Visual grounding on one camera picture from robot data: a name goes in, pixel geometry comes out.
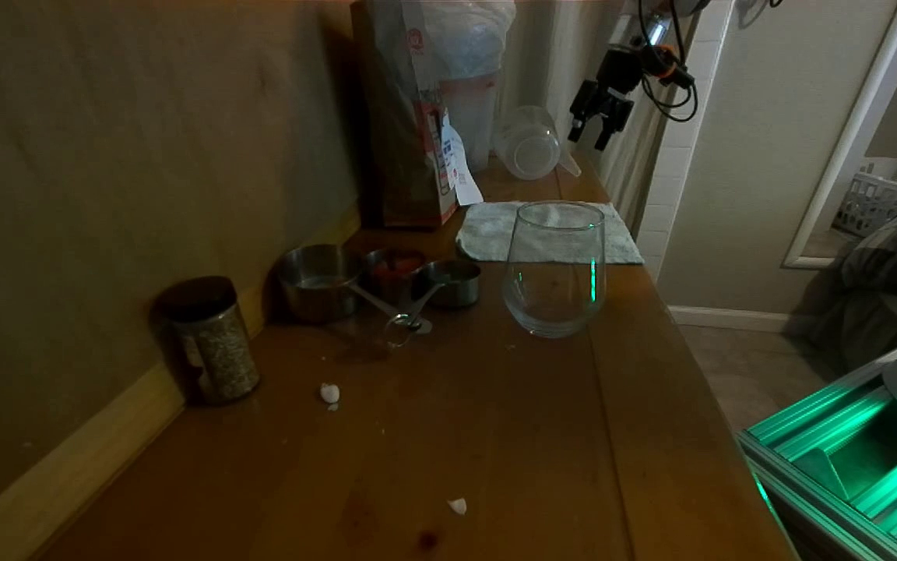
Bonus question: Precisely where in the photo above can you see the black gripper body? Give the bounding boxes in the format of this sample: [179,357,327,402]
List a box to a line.
[585,44,643,110]

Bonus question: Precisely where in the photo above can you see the small steel measuring cup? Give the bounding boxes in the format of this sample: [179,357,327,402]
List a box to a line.
[404,255,485,324]

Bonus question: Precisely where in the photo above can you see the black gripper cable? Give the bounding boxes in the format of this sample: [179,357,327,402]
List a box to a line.
[632,0,702,128]

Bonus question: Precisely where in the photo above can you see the wooden back panel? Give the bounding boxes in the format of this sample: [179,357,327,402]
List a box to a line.
[0,0,370,561]

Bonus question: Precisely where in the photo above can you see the brown bag with label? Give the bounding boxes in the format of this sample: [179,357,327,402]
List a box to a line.
[349,0,462,233]

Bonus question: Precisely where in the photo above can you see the white folded cloth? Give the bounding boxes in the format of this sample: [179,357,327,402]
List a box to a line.
[455,198,648,268]

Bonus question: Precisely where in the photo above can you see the wooden dresser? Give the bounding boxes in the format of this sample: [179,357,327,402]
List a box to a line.
[31,154,801,561]

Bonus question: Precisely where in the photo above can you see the medium steel measuring cup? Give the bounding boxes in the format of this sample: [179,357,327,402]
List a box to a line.
[358,245,431,312]

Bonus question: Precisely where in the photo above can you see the clear stemless glass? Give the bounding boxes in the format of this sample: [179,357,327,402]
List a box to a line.
[501,198,611,343]

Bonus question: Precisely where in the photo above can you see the spice can with dark lid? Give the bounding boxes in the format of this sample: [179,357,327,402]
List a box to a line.
[149,273,264,409]

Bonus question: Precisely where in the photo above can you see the white laundry basket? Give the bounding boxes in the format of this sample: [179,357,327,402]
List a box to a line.
[830,154,897,242]

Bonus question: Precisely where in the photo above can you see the white door frame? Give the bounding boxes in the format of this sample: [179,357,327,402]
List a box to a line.
[782,0,897,273]

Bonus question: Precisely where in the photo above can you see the white printed paper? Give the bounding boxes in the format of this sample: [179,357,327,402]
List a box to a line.
[431,107,489,213]

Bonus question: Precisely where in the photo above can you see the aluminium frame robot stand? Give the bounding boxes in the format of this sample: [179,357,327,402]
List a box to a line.
[739,340,897,561]

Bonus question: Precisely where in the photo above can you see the plaid blanket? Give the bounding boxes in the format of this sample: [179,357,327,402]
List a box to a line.
[784,198,897,379]

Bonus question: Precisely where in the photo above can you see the translucent plastic measuring jar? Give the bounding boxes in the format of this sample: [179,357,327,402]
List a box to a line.
[491,102,567,183]

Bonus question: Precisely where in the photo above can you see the large steel measuring cup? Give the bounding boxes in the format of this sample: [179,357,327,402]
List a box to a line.
[276,239,431,338]

